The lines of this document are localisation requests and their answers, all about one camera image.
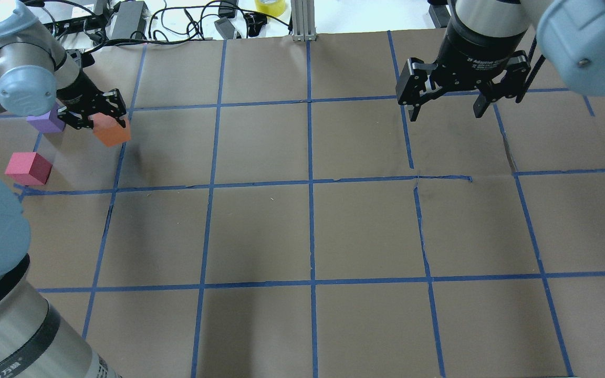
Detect orange foam block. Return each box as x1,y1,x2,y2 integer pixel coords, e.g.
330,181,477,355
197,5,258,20
90,113,131,148

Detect purple foam block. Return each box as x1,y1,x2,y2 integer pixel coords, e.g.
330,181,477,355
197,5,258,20
26,107,66,134

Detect small black power adapter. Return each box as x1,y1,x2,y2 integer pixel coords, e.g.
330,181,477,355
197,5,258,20
427,0,451,28

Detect pink foam block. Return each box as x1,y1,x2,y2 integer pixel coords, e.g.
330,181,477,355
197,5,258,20
5,152,53,186

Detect black power adapter brick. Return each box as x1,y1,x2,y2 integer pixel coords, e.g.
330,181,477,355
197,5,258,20
109,1,148,40

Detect yellow tape roll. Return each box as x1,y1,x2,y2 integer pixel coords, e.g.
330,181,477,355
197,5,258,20
254,0,286,17

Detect aluminium frame post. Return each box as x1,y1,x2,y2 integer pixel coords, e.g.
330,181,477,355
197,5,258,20
290,0,318,41

